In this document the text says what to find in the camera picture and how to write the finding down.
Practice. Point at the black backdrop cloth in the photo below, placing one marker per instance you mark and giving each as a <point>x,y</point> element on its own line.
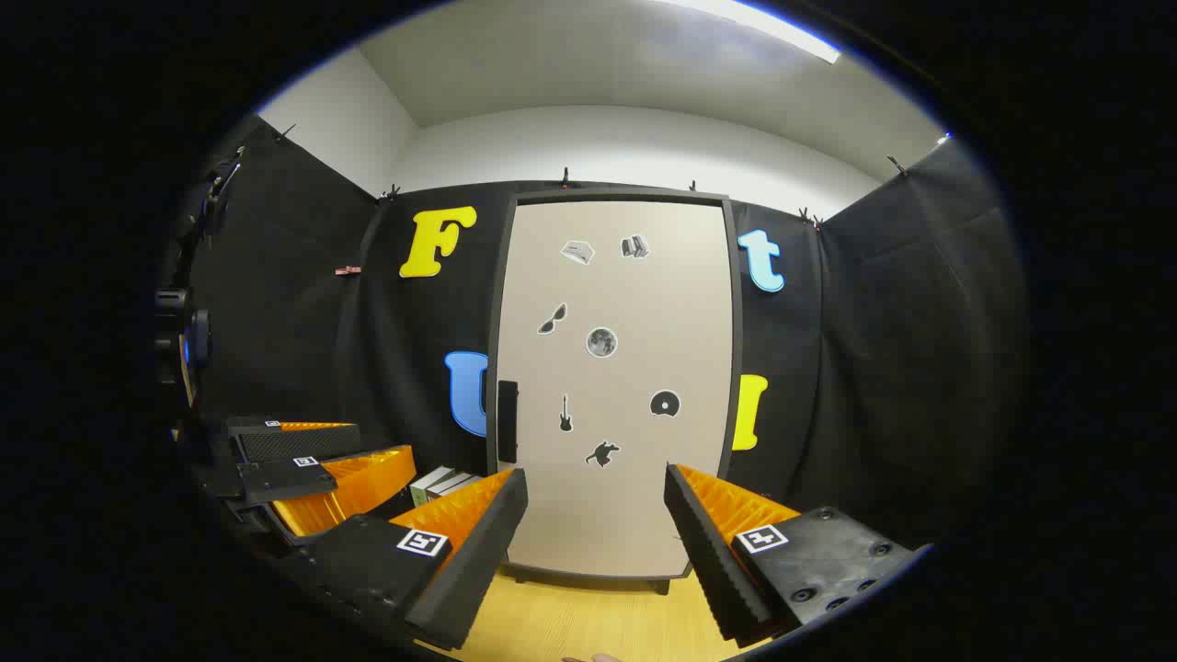
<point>276,322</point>

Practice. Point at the dark grey cabinet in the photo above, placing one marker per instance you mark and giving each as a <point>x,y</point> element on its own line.
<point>494,276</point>

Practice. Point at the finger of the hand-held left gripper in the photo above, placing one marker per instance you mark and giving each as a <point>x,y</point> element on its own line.
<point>285,480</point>
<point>294,446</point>

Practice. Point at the tan coaster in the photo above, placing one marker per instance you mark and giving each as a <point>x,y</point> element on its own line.
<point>598,658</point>

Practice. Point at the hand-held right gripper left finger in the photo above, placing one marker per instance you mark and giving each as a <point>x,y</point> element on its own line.
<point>478,552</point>

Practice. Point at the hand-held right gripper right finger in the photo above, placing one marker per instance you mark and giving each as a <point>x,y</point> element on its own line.
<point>708,552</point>

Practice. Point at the red cloth clip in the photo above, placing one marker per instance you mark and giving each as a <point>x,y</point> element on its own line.
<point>348,270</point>

